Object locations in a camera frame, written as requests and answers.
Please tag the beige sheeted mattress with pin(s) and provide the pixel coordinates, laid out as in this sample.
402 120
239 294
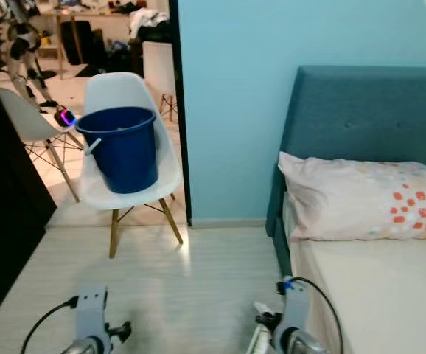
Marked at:
390 295

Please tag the blue plastic bucket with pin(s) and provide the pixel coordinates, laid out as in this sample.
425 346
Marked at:
124 162

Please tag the white shell chair wooden legs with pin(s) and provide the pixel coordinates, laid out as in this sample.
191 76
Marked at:
117 87
158 70
25 122

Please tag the pink dotted pillow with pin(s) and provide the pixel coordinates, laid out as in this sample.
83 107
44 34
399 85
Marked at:
346 199

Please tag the black wardrobe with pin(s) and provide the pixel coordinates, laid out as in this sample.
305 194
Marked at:
7 206

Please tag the wooden work table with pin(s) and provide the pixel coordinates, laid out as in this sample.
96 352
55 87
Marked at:
88 12

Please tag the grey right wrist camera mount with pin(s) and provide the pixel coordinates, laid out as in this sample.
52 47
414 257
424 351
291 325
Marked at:
295 310

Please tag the black door frame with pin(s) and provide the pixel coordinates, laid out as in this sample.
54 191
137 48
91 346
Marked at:
177 110

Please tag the black computer case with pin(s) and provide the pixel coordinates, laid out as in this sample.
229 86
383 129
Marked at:
80 43

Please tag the silver black humanoid robot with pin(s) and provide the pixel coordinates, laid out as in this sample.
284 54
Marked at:
25 40

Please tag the white tube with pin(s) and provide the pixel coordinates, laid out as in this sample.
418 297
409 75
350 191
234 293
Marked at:
259 343

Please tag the white clothes pile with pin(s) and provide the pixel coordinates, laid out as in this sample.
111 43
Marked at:
143 21

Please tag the black device with pink light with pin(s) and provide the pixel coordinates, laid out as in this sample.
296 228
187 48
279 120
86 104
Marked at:
64 116

